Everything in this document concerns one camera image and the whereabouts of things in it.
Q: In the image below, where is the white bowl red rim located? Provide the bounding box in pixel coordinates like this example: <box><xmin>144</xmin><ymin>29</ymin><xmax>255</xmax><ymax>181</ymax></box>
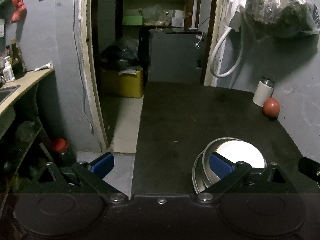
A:
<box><xmin>209</xmin><ymin>140</ymin><xmax>266</xmax><ymax>179</ymax></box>

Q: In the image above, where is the steel plate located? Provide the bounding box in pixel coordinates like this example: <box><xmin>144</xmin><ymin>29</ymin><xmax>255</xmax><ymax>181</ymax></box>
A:
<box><xmin>202</xmin><ymin>137</ymin><xmax>242</xmax><ymax>188</ymax></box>

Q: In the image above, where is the shiny steel bowl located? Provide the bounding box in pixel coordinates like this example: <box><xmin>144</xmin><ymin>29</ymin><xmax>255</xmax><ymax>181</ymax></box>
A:
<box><xmin>191</xmin><ymin>151</ymin><xmax>207</xmax><ymax>194</ymax></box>

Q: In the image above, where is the red-lid jar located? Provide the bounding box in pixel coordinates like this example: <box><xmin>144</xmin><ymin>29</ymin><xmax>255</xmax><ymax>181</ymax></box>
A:
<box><xmin>52</xmin><ymin>138</ymin><xmax>76</xmax><ymax>167</ymax></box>

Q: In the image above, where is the red tomato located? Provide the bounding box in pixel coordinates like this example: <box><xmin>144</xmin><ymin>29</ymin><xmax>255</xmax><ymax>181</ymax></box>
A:
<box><xmin>263</xmin><ymin>98</ymin><xmax>281</xmax><ymax>118</ymax></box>

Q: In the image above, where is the wooden side counter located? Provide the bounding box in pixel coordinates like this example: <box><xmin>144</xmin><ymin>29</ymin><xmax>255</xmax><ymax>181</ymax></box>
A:
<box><xmin>0</xmin><ymin>68</ymin><xmax>54</xmax><ymax>115</ymax></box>

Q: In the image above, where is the white steel-lid canister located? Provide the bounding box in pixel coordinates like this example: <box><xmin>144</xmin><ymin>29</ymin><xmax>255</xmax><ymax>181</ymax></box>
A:
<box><xmin>252</xmin><ymin>76</ymin><xmax>274</xmax><ymax>107</ymax></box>

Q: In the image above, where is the yellow container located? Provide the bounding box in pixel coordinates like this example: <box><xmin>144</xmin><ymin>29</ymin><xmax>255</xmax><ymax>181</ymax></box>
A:
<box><xmin>117</xmin><ymin>69</ymin><xmax>143</xmax><ymax>98</ymax></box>

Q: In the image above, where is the dark glass bottle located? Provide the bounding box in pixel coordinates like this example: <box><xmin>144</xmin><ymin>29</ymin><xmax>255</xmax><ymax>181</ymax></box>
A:
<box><xmin>11</xmin><ymin>39</ymin><xmax>25</xmax><ymax>80</ymax></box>

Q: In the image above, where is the white soap bottle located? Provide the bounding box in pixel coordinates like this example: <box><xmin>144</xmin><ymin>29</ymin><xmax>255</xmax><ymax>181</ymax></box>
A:
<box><xmin>3</xmin><ymin>56</ymin><xmax>15</xmax><ymax>82</ymax></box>

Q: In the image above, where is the dark grey cabinet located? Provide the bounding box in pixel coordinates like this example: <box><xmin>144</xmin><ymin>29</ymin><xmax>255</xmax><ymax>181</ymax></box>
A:
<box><xmin>148</xmin><ymin>28</ymin><xmax>206</xmax><ymax>84</ymax></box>

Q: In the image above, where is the plastic bag of greens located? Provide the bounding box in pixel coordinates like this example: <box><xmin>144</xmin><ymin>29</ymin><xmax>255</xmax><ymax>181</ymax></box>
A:
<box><xmin>223</xmin><ymin>0</ymin><xmax>320</xmax><ymax>41</ymax></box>

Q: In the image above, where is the green box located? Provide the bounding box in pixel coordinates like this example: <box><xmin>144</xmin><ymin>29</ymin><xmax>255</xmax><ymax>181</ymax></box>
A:
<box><xmin>123</xmin><ymin>15</ymin><xmax>143</xmax><ymax>26</ymax></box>

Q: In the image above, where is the red hanging bag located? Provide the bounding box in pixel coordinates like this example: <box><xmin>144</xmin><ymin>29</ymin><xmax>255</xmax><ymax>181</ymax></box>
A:
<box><xmin>10</xmin><ymin>0</ymin><xmax>27</xmax><ymax>23</ymax></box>

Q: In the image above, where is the white looped cable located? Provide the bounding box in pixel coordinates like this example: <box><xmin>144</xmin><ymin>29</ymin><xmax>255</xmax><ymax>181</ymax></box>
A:
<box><xmin>209</xmin><ymin>26</ymin><xmax>245</xmax><ymax>79</ymax></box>

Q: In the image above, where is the thin wall wire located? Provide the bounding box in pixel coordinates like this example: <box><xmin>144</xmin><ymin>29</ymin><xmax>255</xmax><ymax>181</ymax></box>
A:
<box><xmin>70</xmin><ymin>0</ymin><xmax>95</xmax><ymax>136</ymax></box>

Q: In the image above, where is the cream door frame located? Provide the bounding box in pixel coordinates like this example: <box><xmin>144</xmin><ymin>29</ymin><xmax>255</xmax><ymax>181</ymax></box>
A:
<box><xmin>79</xmin><ymin>0</ymin><xmax>109</xmax><ymax>152</ymax></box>

